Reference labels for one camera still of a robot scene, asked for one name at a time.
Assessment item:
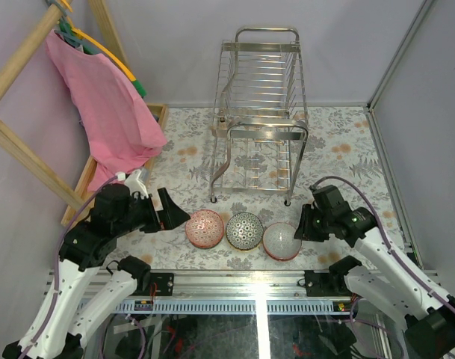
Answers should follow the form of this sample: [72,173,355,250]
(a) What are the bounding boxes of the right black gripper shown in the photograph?
[292,203,332,242]

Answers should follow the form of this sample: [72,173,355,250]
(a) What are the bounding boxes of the red patterned bowl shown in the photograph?
[185,209,225,249]

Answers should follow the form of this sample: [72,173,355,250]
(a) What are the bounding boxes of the blue patterned bowl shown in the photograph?
[226,212,264,251]

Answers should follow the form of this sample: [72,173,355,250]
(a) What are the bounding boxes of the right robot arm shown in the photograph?
[294,185,455,358]

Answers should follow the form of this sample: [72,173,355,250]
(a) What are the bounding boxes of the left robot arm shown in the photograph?
[2,180,191,358]

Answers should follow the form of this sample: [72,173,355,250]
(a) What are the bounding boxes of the stainless steel dish rack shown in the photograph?
[209,25,309,206]

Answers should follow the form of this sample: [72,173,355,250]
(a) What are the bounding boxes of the wooden tray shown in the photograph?
[61,102,170,228]

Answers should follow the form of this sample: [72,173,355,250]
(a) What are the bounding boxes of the pink cloth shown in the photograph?
[46,32,167,191]

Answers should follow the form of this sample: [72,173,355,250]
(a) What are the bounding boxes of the yellow plastic hanger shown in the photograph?
[64,0,137,85]

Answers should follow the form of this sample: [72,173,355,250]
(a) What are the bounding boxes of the green plastic hanger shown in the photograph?
[55,19,146,98]

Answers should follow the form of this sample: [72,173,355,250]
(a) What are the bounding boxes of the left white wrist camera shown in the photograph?
[115,167,149,198]

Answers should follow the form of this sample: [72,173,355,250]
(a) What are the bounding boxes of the aluminium rail frame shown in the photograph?
[25,267,455,359]

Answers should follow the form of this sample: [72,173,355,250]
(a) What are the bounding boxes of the wooden clothes rack frame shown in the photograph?
[0,0,129,225]

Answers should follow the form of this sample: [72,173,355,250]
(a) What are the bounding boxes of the aluminium corner post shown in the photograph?
[366,0,437,111]

